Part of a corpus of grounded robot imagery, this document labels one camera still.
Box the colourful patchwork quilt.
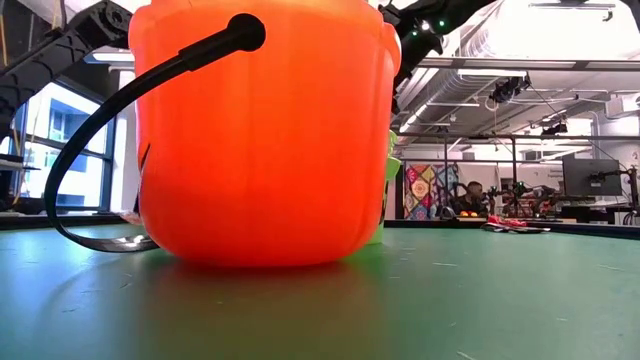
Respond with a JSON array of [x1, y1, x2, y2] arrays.
[[403, 163, 461, 220]]

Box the dark office monitor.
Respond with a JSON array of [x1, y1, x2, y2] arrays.
[[562, 158, 624, 197]]

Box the black metal rack frame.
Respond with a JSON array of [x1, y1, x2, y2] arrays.
[[394, 131, 640, 221]]

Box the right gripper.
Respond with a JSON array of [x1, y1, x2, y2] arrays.
[[379, 0, 454, 94]]

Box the green plastic bucket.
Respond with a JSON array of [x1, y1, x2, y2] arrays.
[[369, 130, 402, 246]]

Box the orange pumpkin bucket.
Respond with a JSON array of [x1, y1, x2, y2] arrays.
[[43, 0, 403, 269]]

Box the dark shelf stand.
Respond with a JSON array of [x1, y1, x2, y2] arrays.
[[0, 152, 42, 216]]

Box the black window frame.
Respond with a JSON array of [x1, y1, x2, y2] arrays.
[[9, 82, 119, 214]]

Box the background black robot arms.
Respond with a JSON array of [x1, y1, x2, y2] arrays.
[[487, 180, 561, 220]]

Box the person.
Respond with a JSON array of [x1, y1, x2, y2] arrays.
[[452, 180, 489, 217]]

